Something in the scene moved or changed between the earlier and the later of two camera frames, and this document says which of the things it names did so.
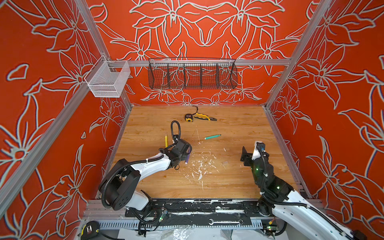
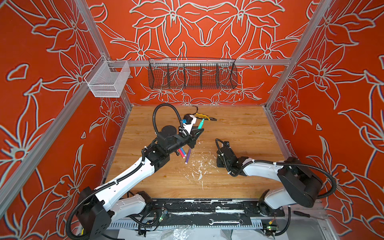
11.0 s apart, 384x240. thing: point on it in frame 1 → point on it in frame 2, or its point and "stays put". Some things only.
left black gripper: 184,156 → 193,136
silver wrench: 240,221 stays put
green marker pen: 211,137 → 201,124
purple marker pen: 187,159 stays put
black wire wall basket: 192,73 stays put
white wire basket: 107,78 stays put
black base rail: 196,212 stays put
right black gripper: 245,155 → 218,162
